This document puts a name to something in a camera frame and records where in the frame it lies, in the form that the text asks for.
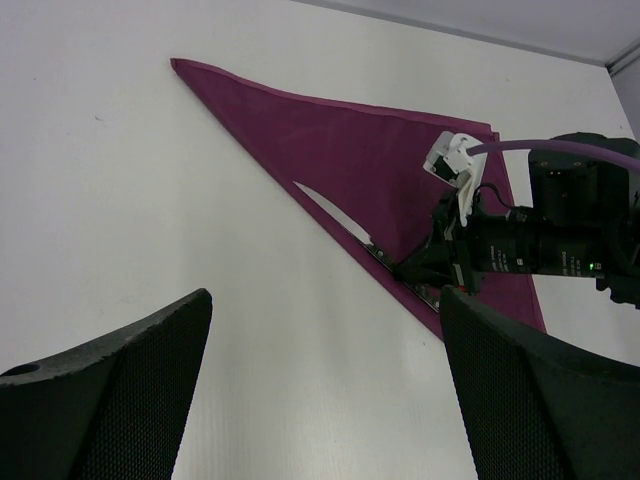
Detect purple satin napkin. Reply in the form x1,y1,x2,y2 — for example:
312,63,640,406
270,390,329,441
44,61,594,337
169,57,548,343

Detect table knife black handle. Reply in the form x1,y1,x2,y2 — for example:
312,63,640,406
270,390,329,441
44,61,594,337
295,182,440,314

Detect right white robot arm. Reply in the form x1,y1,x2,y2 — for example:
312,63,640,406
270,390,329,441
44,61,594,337
391,132,639,306

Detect right aluminium frame post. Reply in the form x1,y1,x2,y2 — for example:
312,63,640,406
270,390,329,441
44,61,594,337
604,39,640,75

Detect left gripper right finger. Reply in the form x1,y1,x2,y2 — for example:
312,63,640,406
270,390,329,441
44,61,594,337
440,287,639,479

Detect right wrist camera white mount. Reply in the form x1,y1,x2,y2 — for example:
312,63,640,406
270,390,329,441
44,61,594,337
423,131,487,227

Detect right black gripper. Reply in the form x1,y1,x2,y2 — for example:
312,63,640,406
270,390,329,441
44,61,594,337
392,192,546,296

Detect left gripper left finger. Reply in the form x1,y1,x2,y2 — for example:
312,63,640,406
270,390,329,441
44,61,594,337
1,289,213,479

